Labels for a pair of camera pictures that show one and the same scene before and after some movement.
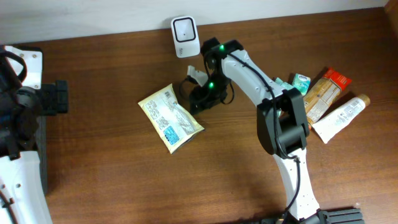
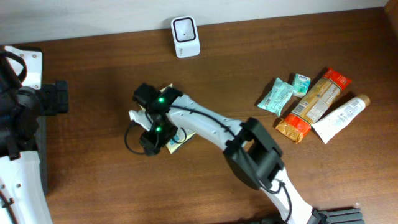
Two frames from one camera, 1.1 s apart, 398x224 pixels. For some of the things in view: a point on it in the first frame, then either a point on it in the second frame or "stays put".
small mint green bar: (302, 83) stays put
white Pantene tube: (337, 119) stays put
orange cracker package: (323, 94) stays put
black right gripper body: (199, 101) → (148, 145)
